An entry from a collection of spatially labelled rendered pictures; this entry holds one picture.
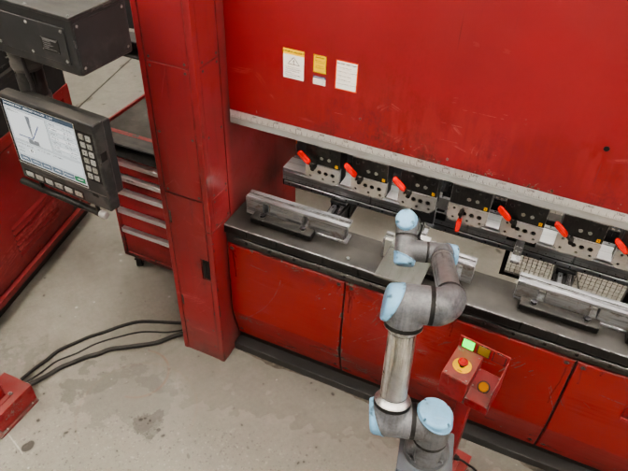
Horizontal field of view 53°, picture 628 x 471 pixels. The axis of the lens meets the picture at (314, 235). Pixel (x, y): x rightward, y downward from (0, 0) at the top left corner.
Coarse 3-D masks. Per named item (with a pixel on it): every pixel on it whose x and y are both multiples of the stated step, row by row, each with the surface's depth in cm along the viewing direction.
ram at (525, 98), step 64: (256, 0) 221; (320, 0) 211; (384, 0) 201; (448, 0) 193; (512, 0) 185; (576, 0) 178; (256, 64) 237; (384, 64) 214; (448, 64) 205; (512, 64) 196; (576, 64) 188; (256, 128) 255; (320, 128) 242; (384, 128) 229; (448, 128) 218; (512, 128) 208; (576, 128) 199; (512, 192) 222; (576, 192) 212
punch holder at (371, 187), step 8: (352, 160) 244; (360, 160) 242; (368, 160) 241; (360, 168) 244; (368, 168) 243; (376, 168) 241; (384, 168) 240; (392, 168) 245; (360, 176) 247; (368, 176) 245; (376, 176) 243; (384, 176) 242; (352, 184) 250; (360, 184) 249; (368, 184) 247; (376, 184) 245; (384, 184) 244; (360, 192) 251; (368, 192) 250; (376, 192) 247; (384, 192) 246
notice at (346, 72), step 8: (336, 64) 222; (344, 64) 221; (352, 64) 219; (336, 72) 224; (344, 72) 223; (352, 72) 221; (336, 80) 226; (344, 80) 225; (352, 80) 223; (336, 88) 228; (344, 88) 226; (352, 88) 225
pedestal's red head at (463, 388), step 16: (464, 336) 239; (464, 352) 241; (496, 352) 234; (448, 368) 235; (480, 368) 239; (448, 384) 236; (464, 384) 231; (496, 384) 236; (464, 400) 235; (480, 400) 234
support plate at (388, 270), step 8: (392, 240) 257; (392, 248) 253; (384, 256) 249; (392, 256) 249; (384, 264) 245; (392, 264) 246; (416, 264) 246; (424, 264) 246; (376, 272) 242; (384, 272) 242; (392, 272) 242; (400, 272) 242; (408, 272) 243; (416, 272) 243; (424, 272) 243; (392, 280) 239; (400, 280) 239; (408, 280) 239; (416, 280) 239
